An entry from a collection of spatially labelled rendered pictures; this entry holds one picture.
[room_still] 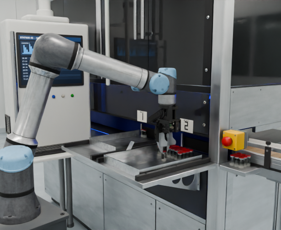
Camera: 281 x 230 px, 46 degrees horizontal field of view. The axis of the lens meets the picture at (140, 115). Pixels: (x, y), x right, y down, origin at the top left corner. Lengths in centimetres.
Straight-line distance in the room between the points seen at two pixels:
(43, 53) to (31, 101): 20
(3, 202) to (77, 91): 109
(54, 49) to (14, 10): 570
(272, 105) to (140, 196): 87
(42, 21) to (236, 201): 143
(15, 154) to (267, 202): 128
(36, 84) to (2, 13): 552
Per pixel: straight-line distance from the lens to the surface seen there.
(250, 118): 159
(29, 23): 202
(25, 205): 119
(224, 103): 142
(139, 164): 142
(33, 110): 126
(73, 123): 212
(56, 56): 112
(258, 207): 182
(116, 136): 188
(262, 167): 147
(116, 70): 115
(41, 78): 125
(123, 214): 215
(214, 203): 153
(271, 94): 172
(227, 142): 136
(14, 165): 114
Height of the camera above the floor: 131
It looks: 9 degrees down
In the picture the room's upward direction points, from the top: straight up
